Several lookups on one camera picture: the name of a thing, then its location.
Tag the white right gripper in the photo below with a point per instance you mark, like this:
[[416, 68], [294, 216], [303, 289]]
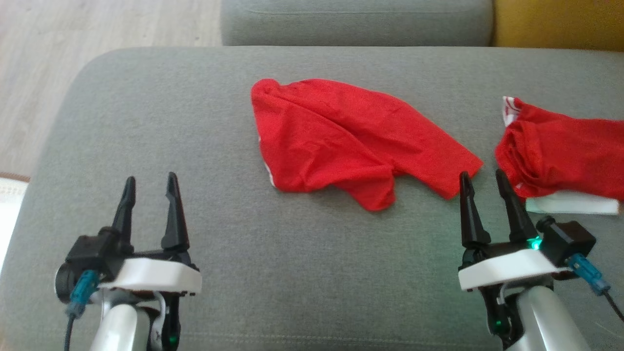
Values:
[[507, 268]]

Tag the red basketball jersey number 13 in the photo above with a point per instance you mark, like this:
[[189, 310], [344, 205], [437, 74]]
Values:
[[565, 151]]

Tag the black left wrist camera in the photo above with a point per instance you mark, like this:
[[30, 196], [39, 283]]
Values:
[[90, 253]]

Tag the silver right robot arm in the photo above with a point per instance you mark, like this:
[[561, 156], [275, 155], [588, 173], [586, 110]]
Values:
[[541, 321]]

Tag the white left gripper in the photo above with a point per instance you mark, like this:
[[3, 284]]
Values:
[[156, 274]]

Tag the yellow sofa backrest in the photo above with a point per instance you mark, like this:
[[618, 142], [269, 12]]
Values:
[[560, 22]]

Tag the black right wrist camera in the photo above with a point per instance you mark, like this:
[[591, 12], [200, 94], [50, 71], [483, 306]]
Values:
[[568, 241]]

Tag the red shorts white trim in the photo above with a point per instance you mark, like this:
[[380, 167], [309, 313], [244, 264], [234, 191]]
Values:
[[336, 141]]

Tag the grey sofa seat cushion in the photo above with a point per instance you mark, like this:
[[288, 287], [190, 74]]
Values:
[[356, 24]]

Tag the white rug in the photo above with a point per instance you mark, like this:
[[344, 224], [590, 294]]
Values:
[[9, 214]]

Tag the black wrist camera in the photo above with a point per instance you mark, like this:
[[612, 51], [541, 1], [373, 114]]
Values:
[[90, 253], [568, 241]]

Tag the grey sofa chaise seat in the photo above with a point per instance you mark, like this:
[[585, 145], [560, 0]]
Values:
[[292, 273]]

